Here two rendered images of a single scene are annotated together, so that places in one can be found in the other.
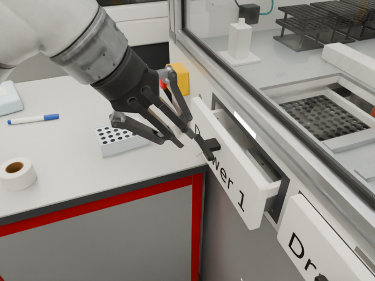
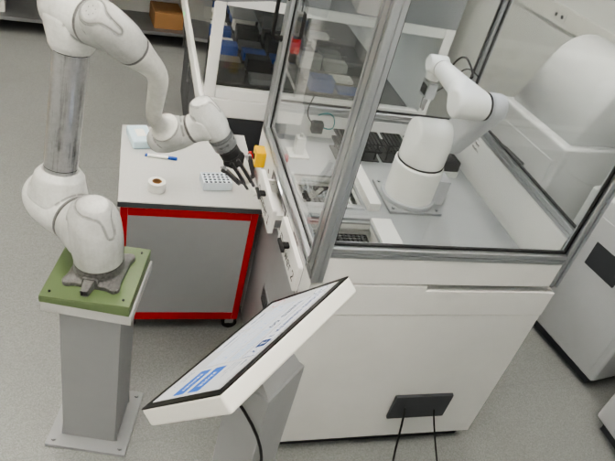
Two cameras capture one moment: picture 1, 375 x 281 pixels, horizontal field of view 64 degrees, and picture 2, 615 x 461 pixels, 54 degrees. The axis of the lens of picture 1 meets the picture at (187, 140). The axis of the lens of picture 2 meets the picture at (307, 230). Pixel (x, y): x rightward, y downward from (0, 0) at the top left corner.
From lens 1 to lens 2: 1.77 m
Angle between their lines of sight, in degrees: 3
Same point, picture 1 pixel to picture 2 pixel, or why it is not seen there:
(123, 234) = (200, 241)
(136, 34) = (242, 111)
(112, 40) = (231, 143)
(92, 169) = (196, 194)
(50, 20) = (216, 134)
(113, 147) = (210, 186)
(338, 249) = (288, 231)
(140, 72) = (238, 154)
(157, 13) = (263, 100)
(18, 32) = (206, 135)
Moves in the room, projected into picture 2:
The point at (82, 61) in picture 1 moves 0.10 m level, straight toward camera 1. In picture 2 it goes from (221, 146) to (223, 162)
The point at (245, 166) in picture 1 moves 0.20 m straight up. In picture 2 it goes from (271, 203) to (281, 157)
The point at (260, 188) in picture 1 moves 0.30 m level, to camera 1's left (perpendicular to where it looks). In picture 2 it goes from (273, 210) to (194, 189)
